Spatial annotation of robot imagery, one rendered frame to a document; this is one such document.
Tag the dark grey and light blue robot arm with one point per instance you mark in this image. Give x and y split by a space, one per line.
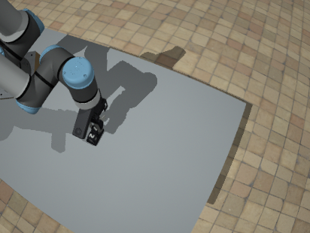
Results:
19 30

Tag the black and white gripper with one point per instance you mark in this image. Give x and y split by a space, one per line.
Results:
96 113

